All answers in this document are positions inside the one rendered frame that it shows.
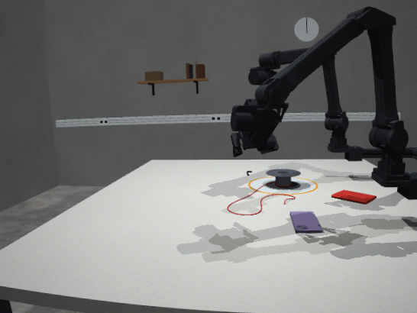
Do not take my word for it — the purple smartphone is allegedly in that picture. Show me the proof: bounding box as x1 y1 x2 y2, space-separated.
290 211 322 233

